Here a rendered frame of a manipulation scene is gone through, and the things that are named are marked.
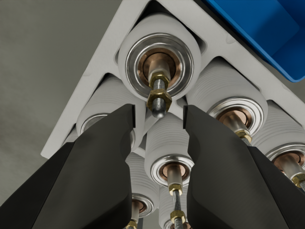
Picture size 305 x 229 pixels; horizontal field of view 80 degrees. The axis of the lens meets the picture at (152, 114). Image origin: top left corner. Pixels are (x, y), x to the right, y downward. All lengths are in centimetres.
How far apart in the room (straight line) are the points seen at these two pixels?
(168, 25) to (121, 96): 12
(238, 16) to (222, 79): 24
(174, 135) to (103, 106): 12
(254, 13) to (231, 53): 21
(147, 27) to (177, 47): 4
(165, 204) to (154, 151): 17
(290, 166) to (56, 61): 52
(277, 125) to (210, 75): 13
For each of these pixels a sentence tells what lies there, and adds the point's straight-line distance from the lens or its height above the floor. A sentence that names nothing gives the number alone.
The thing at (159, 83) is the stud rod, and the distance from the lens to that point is 16.
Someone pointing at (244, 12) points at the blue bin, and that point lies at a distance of 48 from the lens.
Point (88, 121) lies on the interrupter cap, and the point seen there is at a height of 25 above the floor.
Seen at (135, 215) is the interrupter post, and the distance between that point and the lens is 36.
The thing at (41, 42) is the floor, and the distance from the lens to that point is 54.
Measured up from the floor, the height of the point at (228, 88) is 24.
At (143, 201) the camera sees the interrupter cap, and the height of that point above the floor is 25.
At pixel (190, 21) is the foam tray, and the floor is 18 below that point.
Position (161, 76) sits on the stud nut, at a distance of 17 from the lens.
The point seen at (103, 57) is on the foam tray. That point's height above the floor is 18.
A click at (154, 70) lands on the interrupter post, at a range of 18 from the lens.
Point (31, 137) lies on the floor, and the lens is 71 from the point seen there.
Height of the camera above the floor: 45
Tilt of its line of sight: 58 degrees down
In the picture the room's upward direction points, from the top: 177 degrees counter-clockwise
